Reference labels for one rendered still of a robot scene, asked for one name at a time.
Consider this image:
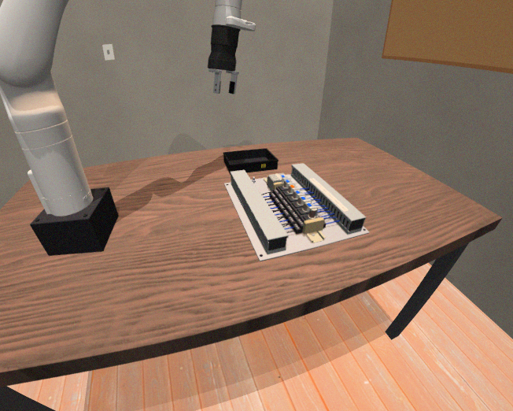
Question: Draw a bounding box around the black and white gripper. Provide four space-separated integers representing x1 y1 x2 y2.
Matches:
208 6 256 94

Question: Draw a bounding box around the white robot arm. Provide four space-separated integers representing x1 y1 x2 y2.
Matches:
0 0 93 217

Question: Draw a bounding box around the grey relay with blue button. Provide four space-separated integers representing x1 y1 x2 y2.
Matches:
279 174 293 191
292 189 308 208
297 195 314 215
282 179 297 196
303 201 321 220

